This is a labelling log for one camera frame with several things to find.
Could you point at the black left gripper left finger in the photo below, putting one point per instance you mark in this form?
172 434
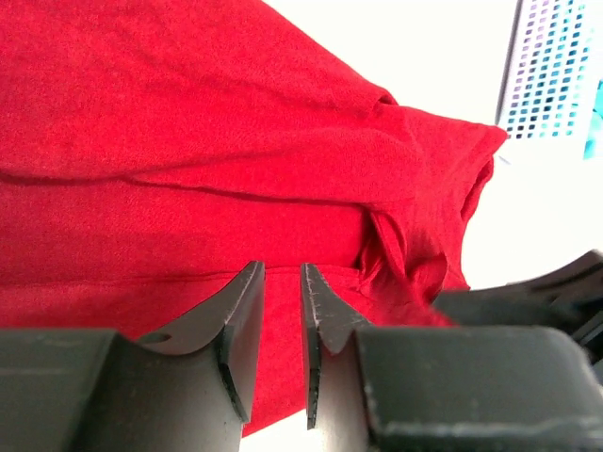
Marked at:
185 387

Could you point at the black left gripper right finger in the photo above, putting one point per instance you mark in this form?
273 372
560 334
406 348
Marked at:
339 388

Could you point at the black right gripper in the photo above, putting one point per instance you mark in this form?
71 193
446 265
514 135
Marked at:
568 299

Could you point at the red t shirt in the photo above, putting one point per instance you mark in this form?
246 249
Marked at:
152 149

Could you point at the teal t shirt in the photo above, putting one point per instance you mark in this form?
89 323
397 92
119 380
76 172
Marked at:
593 144

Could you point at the white plastic laundry basket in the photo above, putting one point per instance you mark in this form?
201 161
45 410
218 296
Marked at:
552 67

